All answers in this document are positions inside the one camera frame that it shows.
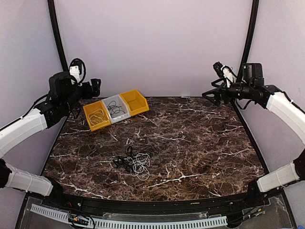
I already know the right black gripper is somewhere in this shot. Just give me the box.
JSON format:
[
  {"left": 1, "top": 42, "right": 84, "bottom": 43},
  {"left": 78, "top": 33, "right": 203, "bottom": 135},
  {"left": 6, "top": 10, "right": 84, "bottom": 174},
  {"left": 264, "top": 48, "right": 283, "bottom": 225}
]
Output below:
[{"left": 203, "top": 77, "right": 254, "bottom": 106}]

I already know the thin black cable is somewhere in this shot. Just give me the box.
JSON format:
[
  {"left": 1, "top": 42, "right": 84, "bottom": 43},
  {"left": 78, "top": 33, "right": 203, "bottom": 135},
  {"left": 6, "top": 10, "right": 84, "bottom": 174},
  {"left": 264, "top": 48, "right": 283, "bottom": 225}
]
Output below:
[{"left": 106, "top": 100, "right": 127, "bottom": 118}]

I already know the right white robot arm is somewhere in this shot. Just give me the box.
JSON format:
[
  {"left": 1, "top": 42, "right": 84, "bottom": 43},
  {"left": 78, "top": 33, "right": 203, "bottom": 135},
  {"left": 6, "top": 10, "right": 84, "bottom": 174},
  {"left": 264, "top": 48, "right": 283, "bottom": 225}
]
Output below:
[{"left": 202, "top": 62, "right": 305, "bottom": 207}]

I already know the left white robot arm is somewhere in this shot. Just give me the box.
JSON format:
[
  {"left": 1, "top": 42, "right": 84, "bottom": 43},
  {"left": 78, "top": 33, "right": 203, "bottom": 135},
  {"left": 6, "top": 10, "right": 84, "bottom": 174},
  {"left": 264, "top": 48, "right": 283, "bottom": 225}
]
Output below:
[{"left": 0, "top": 72, "right": 102, "bottom": 208}]

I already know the left yellow plastic bin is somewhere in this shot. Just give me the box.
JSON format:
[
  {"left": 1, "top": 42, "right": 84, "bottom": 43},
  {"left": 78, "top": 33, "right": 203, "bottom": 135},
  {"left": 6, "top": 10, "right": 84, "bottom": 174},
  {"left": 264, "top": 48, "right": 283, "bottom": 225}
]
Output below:
[{"left": 83, "top": 100, "right": 111, "bottom": 132}]

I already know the yellow plastic bin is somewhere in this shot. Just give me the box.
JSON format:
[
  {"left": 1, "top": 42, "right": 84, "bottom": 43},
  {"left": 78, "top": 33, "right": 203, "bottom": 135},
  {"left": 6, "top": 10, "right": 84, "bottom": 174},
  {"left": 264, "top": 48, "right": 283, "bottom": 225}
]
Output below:
[
  {"left": 83, "top": 100, "right": 111, "bottom": 132},
  {"left": 120, "top": 90, "right": 149, "bottom": 116}
]

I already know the grey plastic bin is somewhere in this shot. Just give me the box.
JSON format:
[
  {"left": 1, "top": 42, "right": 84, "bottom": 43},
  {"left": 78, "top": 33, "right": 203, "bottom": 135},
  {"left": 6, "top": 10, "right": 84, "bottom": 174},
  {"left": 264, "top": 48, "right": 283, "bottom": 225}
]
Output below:
[{"left": 102, "top": 94, "right": 131, "bottom": 124}]

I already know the right yellow plastic bin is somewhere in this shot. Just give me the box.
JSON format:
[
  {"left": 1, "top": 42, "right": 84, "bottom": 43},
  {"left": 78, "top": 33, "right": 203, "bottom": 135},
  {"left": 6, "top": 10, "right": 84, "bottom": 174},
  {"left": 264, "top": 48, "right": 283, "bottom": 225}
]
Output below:
[{"left": 120, "top": 90, "right": 149, "bottom": 116}]

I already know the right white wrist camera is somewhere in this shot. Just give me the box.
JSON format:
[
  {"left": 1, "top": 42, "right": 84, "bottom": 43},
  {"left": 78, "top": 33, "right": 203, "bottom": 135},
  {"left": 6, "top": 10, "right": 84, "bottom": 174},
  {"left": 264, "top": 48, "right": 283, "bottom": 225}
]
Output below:
[{"left": 213, "top": 62, "right": 237, "bottom": 88}]

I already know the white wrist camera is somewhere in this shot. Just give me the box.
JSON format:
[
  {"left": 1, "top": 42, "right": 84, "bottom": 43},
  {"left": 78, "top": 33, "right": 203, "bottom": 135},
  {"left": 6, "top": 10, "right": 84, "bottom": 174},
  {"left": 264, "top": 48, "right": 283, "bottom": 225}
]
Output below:
[
  {"left": 213, "top": 62, "right": 237, "bottom": 88},
  {"left": 69, "top": 58, "right": 86, "bottom": 86}
]

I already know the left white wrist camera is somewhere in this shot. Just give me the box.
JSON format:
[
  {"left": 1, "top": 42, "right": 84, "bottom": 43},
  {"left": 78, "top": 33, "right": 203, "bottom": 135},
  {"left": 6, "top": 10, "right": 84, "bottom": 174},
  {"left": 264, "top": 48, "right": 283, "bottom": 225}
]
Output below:
[{"left": 69, "top": 58, "right": 86, "bottom": 86}]

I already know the left black frame post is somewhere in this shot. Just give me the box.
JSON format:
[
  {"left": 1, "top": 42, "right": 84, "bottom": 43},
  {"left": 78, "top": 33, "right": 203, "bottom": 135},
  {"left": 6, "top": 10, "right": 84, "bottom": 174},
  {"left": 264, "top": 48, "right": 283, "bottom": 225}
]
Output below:
[{"left": 47, "top": 0, "right": 68, "bottom": 71}]

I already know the black frame post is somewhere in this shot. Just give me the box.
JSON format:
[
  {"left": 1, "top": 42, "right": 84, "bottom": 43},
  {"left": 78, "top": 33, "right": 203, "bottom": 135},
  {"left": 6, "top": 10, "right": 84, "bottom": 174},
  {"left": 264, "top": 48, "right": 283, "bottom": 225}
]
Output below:
[
  {"left": 47, "top": 0, "right": 68, "bottom": 71},
  {"left": 240, "top": 0, "right": 260, "bottom": 65}
]

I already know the right black frame post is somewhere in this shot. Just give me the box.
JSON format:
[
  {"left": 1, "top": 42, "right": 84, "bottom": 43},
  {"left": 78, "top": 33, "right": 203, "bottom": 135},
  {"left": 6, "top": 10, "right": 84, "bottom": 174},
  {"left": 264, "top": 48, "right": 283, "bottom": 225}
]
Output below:
[{"left": 240, "top": 0, "right": 260, "bottom": 65}]

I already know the black front rail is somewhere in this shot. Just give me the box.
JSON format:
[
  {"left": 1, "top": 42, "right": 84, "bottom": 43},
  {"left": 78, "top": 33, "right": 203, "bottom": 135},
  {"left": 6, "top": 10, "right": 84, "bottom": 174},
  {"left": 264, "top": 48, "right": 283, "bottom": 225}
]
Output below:
[{"left": 40, "top": 188, "right": 284, "bottom": 216}]

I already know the white slotted cable duct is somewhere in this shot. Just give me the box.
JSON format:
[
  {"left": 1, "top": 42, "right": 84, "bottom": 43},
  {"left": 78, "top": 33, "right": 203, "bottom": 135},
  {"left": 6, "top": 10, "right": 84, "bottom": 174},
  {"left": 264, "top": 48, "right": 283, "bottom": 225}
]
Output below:
[{"left": 30, "top": 204, "right": 228, "bottom": 229}]

